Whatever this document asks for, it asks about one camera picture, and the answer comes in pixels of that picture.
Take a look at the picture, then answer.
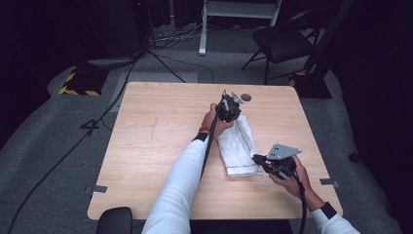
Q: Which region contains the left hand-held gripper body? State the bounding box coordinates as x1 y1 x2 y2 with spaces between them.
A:
215 90 244 124

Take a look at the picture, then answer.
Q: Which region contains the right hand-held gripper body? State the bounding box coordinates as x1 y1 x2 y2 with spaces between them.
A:
264 143 303 181

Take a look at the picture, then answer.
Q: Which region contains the white towel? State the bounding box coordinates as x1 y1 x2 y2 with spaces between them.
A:
216 114 265 177

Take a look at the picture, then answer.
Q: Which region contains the person's left hand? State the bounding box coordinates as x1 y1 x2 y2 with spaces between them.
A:
200 102 235 141

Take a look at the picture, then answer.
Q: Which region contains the person's right hand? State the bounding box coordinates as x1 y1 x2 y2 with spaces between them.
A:
268 154 314 200

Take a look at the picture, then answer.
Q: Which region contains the grey tape piece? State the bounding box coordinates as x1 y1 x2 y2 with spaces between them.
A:
84 184 108 195
319 177 341 188

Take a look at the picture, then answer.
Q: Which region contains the person's dark clothing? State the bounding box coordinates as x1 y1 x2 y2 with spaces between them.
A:
189 219 294 234

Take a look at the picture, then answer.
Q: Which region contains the black yellow striped base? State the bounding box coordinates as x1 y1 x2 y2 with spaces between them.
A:
57 66 110 98
288 71 333 99

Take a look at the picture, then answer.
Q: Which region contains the black folding chair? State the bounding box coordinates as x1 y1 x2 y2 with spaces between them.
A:
241 9 326 86

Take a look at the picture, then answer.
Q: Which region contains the black slanted stand pole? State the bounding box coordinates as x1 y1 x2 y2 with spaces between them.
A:
304 0 357 78

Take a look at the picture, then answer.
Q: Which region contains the dark equipment stand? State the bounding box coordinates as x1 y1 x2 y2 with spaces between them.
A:
86 0 153 68

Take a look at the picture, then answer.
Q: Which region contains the black chair armrest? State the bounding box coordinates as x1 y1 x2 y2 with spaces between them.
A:
95 206 133 234

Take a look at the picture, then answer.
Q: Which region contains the left hand-held gripper black cable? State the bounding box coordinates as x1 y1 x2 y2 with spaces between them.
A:
199 111 220 181

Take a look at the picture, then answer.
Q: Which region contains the hand-held gripper black cable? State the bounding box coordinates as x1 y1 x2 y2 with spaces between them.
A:
199 111 220 181
292 170 309 234

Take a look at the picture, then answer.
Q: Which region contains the right hand-held gripper black cable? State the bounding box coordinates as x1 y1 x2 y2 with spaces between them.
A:
292 170 309 234

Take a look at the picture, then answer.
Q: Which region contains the thin black floor cable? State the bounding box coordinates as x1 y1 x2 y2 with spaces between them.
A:
155 53 215 84

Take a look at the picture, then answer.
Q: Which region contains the white desk frame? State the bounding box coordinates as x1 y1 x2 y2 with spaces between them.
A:
198 0 283 58

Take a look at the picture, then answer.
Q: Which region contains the bundle of floor cables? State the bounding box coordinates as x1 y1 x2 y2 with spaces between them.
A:
149 21 210 51

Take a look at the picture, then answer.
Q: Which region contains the long black floor cable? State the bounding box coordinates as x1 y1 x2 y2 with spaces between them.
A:
6 55 141 234

